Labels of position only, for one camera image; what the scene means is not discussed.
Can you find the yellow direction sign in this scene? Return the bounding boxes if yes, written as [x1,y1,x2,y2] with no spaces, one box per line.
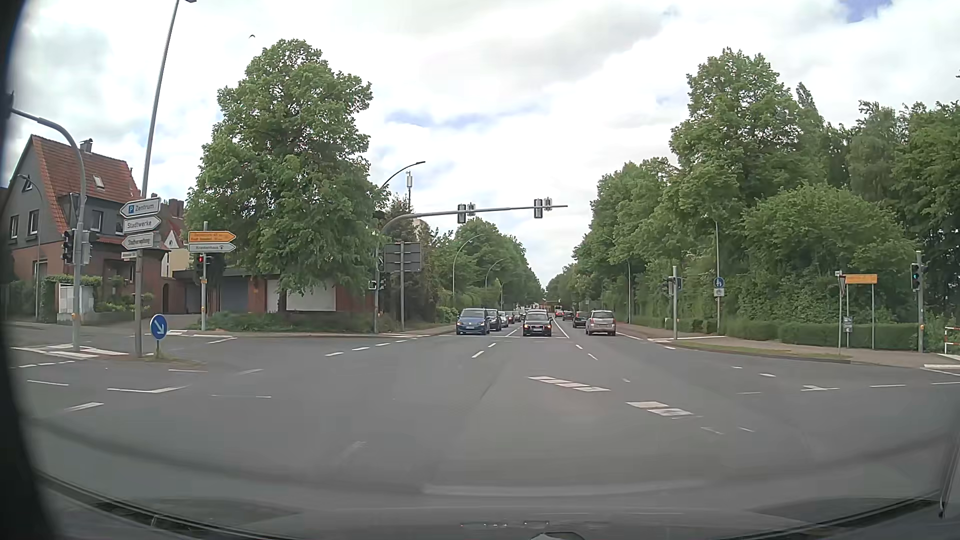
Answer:
[844,273,879,351]

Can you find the large green tree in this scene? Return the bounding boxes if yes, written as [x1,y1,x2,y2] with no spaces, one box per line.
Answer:
[184,39,390,315]

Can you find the lamp post with direction signs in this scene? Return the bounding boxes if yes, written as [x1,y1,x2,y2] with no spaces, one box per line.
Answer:
[120,0,198,358]

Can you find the car's own bonnet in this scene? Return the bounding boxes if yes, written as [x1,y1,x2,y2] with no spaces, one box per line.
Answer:
[37,468,960,540]

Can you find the road markings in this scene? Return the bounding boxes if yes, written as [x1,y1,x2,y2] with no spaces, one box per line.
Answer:
[10,321,960,436]

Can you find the low brick building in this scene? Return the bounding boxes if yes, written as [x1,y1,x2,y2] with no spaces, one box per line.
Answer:
[166,267,376,316]

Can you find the traffic light on post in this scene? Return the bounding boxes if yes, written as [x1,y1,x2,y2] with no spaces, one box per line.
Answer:
[909,250,930,354]
[666,265,684,341]

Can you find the pavement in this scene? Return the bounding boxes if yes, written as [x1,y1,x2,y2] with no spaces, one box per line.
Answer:
[3,313,455,340]
[615,322,960,370]

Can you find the overhead traffic light gantry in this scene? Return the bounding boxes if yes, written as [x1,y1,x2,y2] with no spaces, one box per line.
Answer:
[367,197,569,335]

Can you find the grass verge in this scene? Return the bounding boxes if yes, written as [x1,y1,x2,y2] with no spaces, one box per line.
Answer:
[191,310,451,336]

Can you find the traffic light with yellow signs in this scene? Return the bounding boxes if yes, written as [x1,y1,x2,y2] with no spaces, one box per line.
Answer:
[186,220,237,333]

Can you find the give way sign post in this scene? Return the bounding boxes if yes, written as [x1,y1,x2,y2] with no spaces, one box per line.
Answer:
[834,270,855,352]

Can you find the green hedge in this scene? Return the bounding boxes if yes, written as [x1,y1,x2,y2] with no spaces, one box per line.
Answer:
[633,315,922,352]

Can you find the grey asphalt road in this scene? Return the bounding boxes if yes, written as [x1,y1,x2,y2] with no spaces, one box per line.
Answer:
[6,321,960,526]

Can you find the red-roofed brick house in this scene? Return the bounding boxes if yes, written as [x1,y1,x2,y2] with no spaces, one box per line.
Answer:
[0,135,171,322]

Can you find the queue of cars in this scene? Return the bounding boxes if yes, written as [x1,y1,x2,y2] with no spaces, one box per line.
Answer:
[486,303,552,332]

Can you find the row of trees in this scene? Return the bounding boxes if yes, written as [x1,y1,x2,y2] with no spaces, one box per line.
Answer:
[378,196,545,324]
[545,48,960,335]

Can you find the kerbed traffic island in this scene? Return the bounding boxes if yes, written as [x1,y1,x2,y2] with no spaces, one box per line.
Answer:
[112,351,204,367]

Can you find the grey sign board back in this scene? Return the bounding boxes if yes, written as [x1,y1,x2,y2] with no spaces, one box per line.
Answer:
[383,240,423,331]

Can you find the curved lamp post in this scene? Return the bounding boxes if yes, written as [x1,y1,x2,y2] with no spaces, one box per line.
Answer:
[377,160,427,198]
[450,233,487,309]

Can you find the blue round sign on post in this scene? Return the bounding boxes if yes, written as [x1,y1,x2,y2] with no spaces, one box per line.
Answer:
[712,219,727,334]

